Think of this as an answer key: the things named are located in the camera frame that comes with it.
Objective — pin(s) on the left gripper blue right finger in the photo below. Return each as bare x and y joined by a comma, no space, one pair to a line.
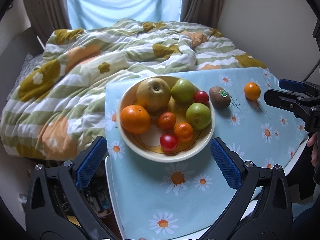
261,207

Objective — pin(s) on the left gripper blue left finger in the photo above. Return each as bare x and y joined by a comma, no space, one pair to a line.
56,207

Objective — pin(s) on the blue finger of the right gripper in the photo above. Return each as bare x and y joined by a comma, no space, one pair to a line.
286,101
304,87

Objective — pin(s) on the large orange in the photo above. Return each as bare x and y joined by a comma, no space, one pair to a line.
252,91
135,119

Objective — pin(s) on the brown kiwi with sticker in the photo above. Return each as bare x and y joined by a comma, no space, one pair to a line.
219,97

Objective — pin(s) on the red cherry tomato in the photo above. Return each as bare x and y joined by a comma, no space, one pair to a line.
168,142
201,97

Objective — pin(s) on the green apple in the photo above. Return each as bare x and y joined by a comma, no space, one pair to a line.
198,116
183,91

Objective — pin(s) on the small mandarin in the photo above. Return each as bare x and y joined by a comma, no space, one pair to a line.
166,121
183,131

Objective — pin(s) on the small mandarin front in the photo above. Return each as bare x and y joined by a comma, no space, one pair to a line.
166,121

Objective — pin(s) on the large yellow pear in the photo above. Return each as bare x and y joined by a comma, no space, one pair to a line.
153,94

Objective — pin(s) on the person's right hand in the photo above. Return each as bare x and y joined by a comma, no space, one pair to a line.
312,142

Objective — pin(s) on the floral striped quilt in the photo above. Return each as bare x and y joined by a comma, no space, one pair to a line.
59,108

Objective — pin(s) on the blue daisy tablecloth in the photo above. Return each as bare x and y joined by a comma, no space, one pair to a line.
169,200

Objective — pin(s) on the cream bowl with duck print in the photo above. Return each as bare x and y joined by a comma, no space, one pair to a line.
147,145

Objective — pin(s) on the right brown curtain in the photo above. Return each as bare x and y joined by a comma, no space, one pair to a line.
205,12

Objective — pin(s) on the brown curtain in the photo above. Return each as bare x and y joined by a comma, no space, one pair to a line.
205,12
46,16

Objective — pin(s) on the patterned pillow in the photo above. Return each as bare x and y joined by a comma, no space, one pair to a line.
30,62

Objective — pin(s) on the grey bed headboard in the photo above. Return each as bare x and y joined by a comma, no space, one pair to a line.
13,57

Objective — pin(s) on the light blue window cloth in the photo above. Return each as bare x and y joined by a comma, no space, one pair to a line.
94,14

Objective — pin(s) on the left brown curtain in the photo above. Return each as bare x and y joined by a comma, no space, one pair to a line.
46,16

